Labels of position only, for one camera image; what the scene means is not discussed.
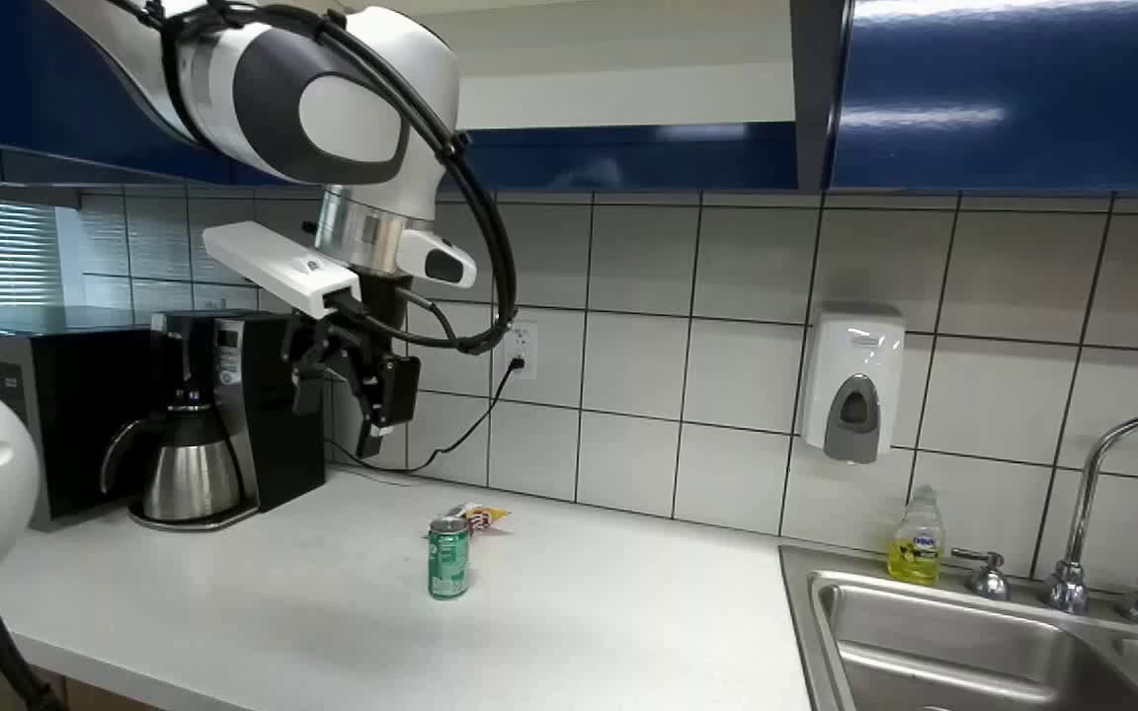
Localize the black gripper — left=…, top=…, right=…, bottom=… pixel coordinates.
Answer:
left=279, top=267, right=422, bottom=462

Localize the open blue cabinet door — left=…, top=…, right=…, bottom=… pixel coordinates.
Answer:
left=785, top=0, right=855, bottom=196

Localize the black steel coffee maker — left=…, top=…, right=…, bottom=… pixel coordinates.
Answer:
left=161, top=307, right=331, bottom=523

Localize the steel coffee carafe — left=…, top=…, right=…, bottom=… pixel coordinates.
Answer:
left=94, top=379, right=254, bottom=532

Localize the crumpled snack wrapper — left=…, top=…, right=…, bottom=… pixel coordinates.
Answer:
left=441, top=496, right=512, bottom=540

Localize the yellow dish soap bottle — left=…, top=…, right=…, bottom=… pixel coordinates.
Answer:
left=883, top=483, right=951, bottom=587

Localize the stainless steel sink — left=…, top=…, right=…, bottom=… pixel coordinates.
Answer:
left=780, top=540, right=1138, bottom=711

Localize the chrome gooseneck faucet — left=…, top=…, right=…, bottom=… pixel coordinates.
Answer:
left=1038, top=406, right=1138, bottom=618

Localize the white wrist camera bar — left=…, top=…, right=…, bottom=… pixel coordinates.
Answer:
left=200, top=219, right=364, bottom=324

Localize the black power cord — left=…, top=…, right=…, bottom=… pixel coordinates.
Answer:
left=324, top=352, right=530, bottom=478

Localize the white wall outlet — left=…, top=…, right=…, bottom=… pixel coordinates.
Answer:
left=497, top=316, right=545, bottom=387

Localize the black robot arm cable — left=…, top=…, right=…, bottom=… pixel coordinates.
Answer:
left=152, top=0, right=522, bottom=356

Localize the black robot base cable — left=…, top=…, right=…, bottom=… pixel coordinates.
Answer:
left=0, top=577, right=66, bottom=711

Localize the white wall soap dispenser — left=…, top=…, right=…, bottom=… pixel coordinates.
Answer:
left=798, top=306, right=908, bottom=466

